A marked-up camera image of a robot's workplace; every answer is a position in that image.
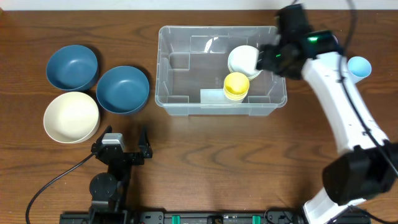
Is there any right black cable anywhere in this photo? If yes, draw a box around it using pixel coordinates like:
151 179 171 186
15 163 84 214
290 0 398 224

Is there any dark blue bowl far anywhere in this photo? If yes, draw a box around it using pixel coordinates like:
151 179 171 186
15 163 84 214
46 45 99 91

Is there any clear plastic storage bin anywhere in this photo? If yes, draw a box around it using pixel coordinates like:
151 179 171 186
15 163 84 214
155 26 287 116

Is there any left black cable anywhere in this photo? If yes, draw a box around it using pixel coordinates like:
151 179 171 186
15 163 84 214
25 152 96 224

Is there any dark blue bowl near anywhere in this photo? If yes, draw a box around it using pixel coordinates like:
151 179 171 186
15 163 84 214
96 66 150 115

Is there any black cable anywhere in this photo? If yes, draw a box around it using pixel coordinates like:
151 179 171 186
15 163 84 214
290 0 398 224
25 152 96 224

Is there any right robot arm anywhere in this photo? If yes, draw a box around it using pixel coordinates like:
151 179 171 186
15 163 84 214
257 27 397 223

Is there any dark blue bowl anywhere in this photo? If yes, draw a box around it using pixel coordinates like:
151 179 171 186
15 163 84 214
46 45 99 91
96 66 150 115

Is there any small white bowl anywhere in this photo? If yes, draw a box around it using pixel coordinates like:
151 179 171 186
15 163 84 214
228 45 262 80

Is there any large cream bowl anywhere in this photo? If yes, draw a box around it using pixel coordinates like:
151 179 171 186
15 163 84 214
43 91 100 144

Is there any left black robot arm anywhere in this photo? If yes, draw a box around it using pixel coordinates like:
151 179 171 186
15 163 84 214
88 126 153 224

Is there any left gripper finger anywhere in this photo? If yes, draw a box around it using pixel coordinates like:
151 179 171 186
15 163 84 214
95 125 112 146
137 127 153 158

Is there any light yellow plastic cup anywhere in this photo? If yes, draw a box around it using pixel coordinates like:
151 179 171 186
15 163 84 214
223 72 250 96

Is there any cream plastic cup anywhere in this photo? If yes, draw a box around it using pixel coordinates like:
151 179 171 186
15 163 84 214
225 95 246 104

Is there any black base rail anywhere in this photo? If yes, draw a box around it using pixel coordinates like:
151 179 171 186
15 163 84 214
59 210 305 224

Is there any light blue plastic cup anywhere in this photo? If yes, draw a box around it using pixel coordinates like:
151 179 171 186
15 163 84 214
348 56 372 83

